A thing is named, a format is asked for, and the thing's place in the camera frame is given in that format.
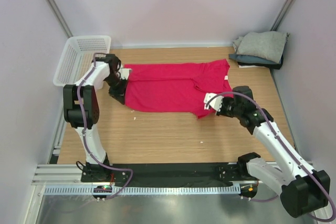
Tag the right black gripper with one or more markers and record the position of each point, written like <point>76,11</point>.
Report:
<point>224,99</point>

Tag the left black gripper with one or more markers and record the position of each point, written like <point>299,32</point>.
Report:
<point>119,95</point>

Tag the red t-shirt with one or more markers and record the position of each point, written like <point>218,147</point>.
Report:
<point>176,87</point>

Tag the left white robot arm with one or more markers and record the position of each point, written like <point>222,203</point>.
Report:
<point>81,109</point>

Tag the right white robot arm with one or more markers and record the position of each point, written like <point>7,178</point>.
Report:
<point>301,188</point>

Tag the dark blue folded t-shirt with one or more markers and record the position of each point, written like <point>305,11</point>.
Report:
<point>253,60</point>

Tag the white plastic basket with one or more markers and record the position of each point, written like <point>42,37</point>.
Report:
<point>77,56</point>

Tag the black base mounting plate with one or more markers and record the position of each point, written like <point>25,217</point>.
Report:
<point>157,174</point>

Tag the grey folded t-shirt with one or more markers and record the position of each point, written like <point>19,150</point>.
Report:
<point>267,45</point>

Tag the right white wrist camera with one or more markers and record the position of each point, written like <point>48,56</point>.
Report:
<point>213,101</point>

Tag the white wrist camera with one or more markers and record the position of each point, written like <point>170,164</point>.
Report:
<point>213,101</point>
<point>124,73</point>

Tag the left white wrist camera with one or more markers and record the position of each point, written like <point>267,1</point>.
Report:
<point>124,73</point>

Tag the white slotted cable duct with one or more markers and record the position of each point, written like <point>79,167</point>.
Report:
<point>101,190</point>

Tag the aluminium frame rail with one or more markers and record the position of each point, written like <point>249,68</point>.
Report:
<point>56,171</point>

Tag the left aluminium corner post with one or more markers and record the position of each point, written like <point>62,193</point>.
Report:
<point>59,17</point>

